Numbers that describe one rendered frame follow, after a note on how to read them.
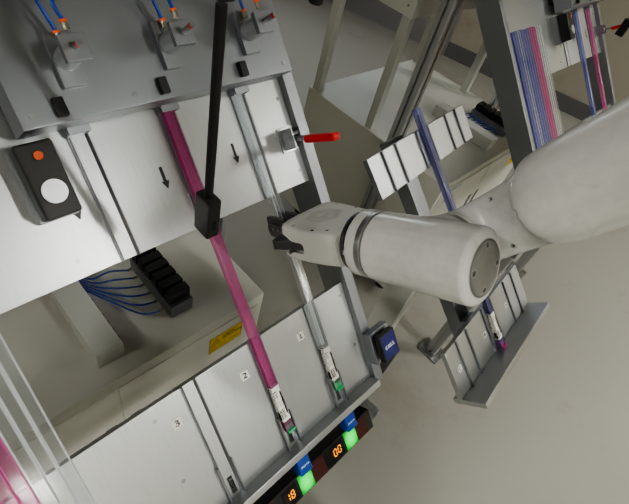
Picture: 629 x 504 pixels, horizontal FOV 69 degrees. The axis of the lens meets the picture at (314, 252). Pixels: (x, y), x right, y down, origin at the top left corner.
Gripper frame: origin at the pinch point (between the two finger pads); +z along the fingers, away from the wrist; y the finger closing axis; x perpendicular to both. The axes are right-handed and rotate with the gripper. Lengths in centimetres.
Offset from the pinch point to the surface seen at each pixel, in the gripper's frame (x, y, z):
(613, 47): 15, -363, 57
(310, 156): -7.9, -8.6, 1.1
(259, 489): 31.9, 19.5, -7.0
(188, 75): -22.6, 9.6, -1.1
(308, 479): 40.3, 10.3, -5.3
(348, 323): 20.8, -6.8, -2.7
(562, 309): 106, -155, 13
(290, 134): -12.2, -5.0, 0.5
